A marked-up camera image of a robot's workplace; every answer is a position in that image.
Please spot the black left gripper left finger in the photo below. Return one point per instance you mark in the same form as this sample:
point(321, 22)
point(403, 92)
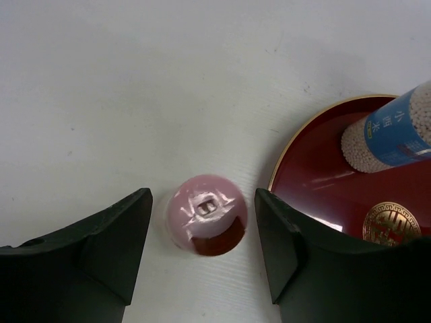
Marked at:
point(85, 272)

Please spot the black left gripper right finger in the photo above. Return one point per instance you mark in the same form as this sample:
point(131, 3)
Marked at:
point(318, 274)

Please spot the pink lid spice shaker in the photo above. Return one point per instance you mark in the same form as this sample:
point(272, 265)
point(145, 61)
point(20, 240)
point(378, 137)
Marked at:
point(207, 215)

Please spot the blue label silver lid jar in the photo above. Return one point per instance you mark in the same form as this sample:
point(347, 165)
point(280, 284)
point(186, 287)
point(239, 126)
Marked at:
point(395, 135)

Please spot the red round tray gold emblem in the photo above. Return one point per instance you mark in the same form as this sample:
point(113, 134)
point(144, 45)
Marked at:
point(313, 177)

